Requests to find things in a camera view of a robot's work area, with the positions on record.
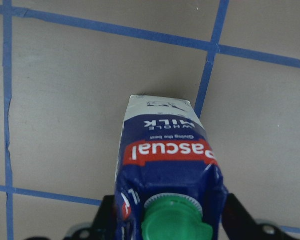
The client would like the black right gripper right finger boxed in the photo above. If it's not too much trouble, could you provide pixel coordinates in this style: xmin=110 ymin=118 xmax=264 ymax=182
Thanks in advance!
xmin=221 ymin=193 xmax=296 ymax=240

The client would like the blue white milk carton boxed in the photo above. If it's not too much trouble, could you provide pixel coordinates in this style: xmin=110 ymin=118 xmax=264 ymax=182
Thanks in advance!
xmin=115 ymin=94 xmax=228 ymax=240

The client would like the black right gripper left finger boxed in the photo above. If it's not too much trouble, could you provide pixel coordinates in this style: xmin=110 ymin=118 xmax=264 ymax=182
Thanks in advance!
xmin=22 ymin=194 xmax=117 ymax=240

